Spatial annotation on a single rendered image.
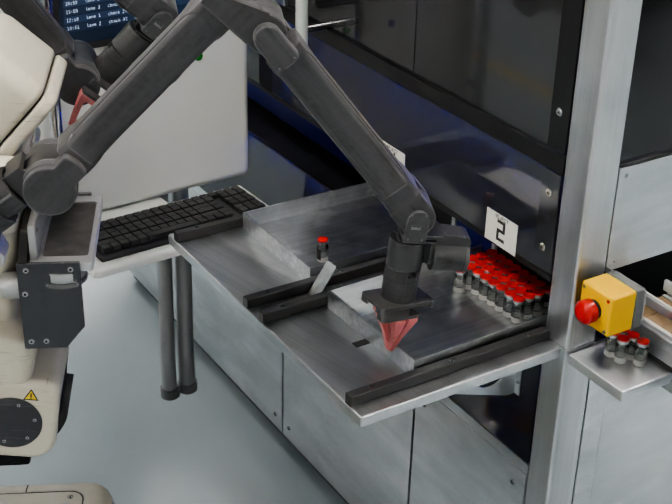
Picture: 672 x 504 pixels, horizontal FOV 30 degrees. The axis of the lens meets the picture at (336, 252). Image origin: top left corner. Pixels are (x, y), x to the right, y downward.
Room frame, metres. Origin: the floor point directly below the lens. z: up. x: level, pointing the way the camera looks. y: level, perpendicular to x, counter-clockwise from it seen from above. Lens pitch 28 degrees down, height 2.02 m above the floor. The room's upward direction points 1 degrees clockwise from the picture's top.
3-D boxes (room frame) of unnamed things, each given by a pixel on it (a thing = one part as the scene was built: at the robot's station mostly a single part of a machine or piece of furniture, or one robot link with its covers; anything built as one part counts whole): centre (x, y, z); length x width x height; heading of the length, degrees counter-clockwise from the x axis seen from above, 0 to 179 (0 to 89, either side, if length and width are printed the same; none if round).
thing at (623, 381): (1.75, -0.49, 0.87); 0.14 x 0.13 x 0.02; 122
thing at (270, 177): (2.67, 0.17, 0.73); 1.98 x 0.01 x 0.25; 32
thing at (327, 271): (1.92, 0.06, 0.91); 0.14 x 0.03 x 0.06; 123
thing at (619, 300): (1.74, -0.44, 1.00); 0.08 x 0.07 x 0.07; 122
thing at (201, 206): (2.35, 0.34, 0.82); 0.40 x 0.14 x 0.02; 125
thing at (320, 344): (2.00, -0.06, 0.87); 0.70 x 0.48 x 0.02; 32
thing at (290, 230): (2.18, -0.03, 0.90); 0.34 x 0.26 x 0.04; 122
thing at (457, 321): (1.89, -0.20, 0.90); 0.34 x 0.26 x 0.04; 123
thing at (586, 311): (1.72, -0.41, 0.99); 0.04 x 0.04 x 0.04; 32
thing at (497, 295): (1.93, -0.27, 0.90); 0.18 x 0.02 x 0.05; 33
